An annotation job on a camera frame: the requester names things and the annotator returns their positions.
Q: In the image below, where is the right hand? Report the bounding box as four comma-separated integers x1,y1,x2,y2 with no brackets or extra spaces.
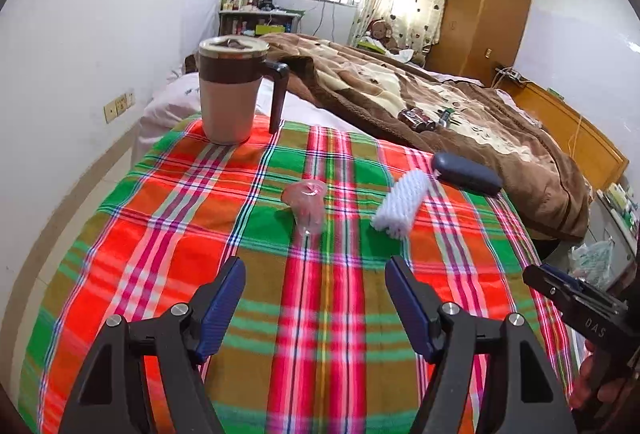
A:
568,338,629,410

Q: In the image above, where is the hanging plastic bag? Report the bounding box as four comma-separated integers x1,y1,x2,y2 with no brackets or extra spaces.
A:
568,239,614,290

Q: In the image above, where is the grey bedside cabinet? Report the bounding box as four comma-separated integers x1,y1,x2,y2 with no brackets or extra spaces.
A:
585,191,637,290

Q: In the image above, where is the wooden headboard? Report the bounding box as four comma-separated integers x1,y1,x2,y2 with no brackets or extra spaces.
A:
499,77,629,189

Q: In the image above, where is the plaid tablecloth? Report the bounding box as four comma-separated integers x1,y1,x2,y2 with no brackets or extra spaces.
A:
17,117,576,433

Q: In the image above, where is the dark blue glasses case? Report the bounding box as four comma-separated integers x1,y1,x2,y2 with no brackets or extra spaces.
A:
432,153,503,196

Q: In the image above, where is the white foam fruit net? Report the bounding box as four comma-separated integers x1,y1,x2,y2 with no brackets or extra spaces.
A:
370,169,431,239

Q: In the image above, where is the small green box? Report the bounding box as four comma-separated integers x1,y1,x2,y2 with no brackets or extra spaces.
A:
438,108,454,128

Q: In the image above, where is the clear plastic cup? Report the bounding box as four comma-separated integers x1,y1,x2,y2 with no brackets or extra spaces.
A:
281,180,328,236

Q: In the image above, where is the brown blanket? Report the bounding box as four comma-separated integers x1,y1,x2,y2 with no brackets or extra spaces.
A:
258,34,590,241

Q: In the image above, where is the wooden wardrobe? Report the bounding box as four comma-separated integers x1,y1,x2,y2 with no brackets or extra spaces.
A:
426,0,532,87

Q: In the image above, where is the brown pink lidded mug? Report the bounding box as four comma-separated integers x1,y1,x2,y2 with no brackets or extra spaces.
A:
198,36,290,145

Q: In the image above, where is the teddy bear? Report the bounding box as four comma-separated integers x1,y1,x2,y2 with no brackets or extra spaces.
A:
368,18,399,54

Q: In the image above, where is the cluttered shelf desk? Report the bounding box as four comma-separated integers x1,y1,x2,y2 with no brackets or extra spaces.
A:
218,8,304,37

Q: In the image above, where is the wall power socket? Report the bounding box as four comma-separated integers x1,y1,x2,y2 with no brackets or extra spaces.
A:
103,91,136,123

